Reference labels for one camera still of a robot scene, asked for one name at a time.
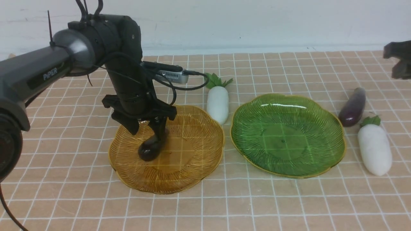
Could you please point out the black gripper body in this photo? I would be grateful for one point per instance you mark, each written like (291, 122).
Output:
(134, 96)

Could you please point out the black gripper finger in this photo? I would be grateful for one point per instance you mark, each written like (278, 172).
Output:
(158, 125)
(130, 124)

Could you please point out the dark purple eggplant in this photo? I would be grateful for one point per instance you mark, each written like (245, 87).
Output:
(151, 148)

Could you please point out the white radish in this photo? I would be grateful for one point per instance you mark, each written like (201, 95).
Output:
(374, 146)
(217, 98)

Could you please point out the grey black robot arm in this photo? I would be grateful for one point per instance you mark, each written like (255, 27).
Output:
(112, 41)

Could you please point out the amber glass plate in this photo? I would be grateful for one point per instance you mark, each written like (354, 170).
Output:
(193, 150)

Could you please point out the green glass plate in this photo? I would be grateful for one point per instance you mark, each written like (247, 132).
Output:
(288, 135)

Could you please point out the black gripper at right edge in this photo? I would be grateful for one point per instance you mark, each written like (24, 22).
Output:
(402, 52)

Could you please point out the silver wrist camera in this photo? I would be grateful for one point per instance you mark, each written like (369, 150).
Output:
(173, 73)

